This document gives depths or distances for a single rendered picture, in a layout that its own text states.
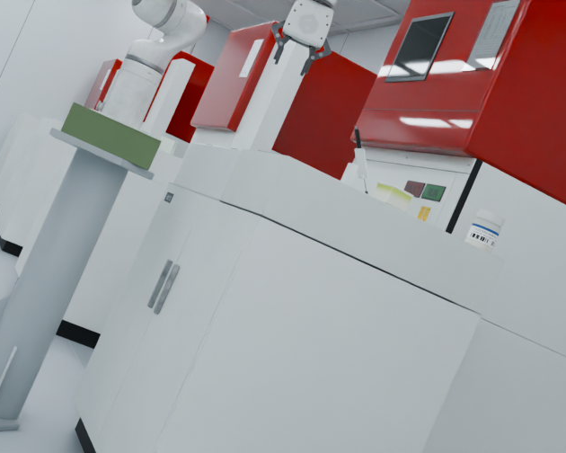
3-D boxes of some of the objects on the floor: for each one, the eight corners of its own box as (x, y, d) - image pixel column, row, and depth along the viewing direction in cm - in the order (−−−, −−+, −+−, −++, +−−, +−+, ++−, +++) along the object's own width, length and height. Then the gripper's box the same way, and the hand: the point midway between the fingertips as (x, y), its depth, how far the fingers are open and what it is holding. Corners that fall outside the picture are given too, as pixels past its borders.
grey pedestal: (-152, 383, 257) (-22, 93, 259) (-117, 351, 300) (-5, 104, 302) (34, 453, 267) (158, 173, 269) (42, 413, 310) (149, 173, 312)
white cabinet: (235, 482, 331) (334, 257, 333) (346, 626, 241) (481, 316, 243) (56, 421, 309) (163, 181, 311) (103, 553, 219) (254, 213, 221)
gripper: (349, 18, 239) (320, 86, 238) (283, -12, 237) (253, 57, 236) (354, 11, 231) (324, 81, 230) (286, -20, 230) (256, 51, 229)
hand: (291, 62), depth 233 cm, fingers open, 6 cm apart
